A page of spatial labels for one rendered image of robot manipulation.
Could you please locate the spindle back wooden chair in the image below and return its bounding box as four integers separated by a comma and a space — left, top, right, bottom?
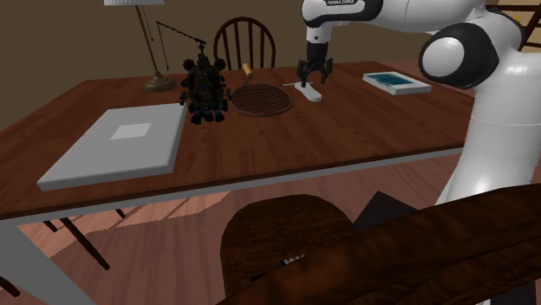
212, 16, 277, 72

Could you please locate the dark wooden chair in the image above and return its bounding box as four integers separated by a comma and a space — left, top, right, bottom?
216, 183, 541, 305

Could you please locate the round mesh skimmer wooden handle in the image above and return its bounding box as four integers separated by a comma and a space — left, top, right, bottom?
231, 62, 295, 118

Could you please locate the brass desk lamp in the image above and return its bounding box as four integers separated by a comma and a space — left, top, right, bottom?
103, 0, 179, 94

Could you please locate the teal covered book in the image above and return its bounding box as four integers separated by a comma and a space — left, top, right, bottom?
362, 70, 433, 96

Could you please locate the white handled utensil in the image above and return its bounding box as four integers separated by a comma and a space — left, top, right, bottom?
281, 81, 323, 103

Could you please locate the brown wooden table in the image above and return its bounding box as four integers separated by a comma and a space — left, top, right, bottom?
0, 60, 475, 305

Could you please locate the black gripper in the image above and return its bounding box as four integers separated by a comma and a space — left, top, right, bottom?
297, 40, 334, 88

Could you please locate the dark toy robot with antenna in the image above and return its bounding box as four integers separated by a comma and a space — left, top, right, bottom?
155, 20, 233, 126

